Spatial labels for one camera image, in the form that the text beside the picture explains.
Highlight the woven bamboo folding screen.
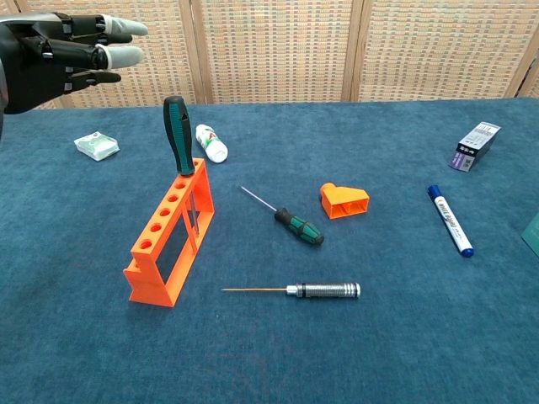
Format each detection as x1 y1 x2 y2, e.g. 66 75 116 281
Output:
0 0 539 110

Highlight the orange plastic printed part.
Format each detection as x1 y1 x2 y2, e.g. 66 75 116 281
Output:
318 182 371 221

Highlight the blue table mat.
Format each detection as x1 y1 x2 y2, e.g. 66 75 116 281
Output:
0 97 539 404

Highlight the white plastic bottle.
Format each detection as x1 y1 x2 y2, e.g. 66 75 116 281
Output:
195 123 229 164

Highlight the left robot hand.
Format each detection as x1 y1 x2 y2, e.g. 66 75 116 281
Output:
0 12 149 115

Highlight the green black striped screwdriver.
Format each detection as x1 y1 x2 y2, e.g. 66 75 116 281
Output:
239 184 326 248

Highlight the teal speaker box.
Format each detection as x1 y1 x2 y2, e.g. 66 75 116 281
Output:
520 210 539 247

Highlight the green black screwdriver plain handle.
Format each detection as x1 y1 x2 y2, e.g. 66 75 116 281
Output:
163 95 202 241

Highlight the blue whiteboard marker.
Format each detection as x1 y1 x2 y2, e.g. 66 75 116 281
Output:
427 184 476 258

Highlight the silver precision screwdriver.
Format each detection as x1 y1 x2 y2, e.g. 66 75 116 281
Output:
221 282 362 300

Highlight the orange bit holder block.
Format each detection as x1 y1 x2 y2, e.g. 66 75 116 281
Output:
123 157 216 309

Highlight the white green tissue pack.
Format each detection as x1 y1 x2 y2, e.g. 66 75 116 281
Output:
73 130 121 162

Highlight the small dark purple box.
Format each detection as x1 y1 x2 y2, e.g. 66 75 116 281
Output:
447 121 502 174

